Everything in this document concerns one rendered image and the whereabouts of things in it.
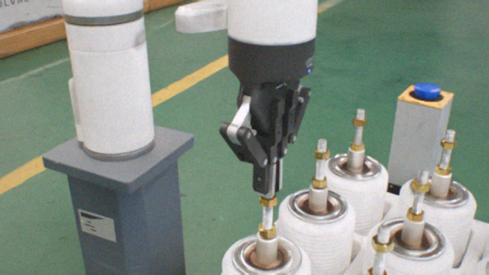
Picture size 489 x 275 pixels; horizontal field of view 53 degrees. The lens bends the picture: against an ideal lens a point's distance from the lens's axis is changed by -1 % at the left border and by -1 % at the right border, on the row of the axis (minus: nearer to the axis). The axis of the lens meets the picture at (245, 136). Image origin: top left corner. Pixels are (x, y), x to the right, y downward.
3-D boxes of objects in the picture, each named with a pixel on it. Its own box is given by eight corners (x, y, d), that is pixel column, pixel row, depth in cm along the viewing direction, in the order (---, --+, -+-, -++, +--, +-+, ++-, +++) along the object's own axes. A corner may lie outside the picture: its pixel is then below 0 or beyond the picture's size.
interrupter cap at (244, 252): (310, 247, 54) (310, 242, 54) (288, 292, 48) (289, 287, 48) (247, 231, 57) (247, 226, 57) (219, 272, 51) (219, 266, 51)
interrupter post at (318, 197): (331, 208, 61) (332, 186, 60) (317, 215, 60) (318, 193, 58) (317, 200, 63) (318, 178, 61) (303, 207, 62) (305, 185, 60)
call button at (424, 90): (409, 99, 78) (411, 87, 77) (416, 92, 80) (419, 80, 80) (435, 105, 75) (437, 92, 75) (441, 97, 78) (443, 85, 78)
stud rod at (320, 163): (322, 197, 60) (327, 142, 57) (314, 197, 60) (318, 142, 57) (322, 192, 61) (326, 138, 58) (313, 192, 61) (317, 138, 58)
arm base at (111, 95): (69, 151, 64) (46, 21, 56) (116, 125, 71) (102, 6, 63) (125, 168, 60) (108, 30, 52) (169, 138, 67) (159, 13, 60)
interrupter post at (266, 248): (280, 255, 53) (281, 231, 52) (273, 269, 51) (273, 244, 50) (260, 250, 54) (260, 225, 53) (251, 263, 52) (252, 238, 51)
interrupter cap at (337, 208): (360, 211, 61) (361, 206, 60) (317, 234, 57) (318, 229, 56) (316, 186, 66) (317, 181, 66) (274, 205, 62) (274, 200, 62)
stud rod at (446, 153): (442, 186, 63) (452, 133, 59) (435, 182, 63) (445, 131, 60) (445, 183, 63) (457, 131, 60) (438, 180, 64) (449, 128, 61)
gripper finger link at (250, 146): (221, 118, 41) (247, 144, 46) (212, 137, 41) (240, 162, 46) (249, 126, 40) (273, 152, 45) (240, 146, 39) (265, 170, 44)
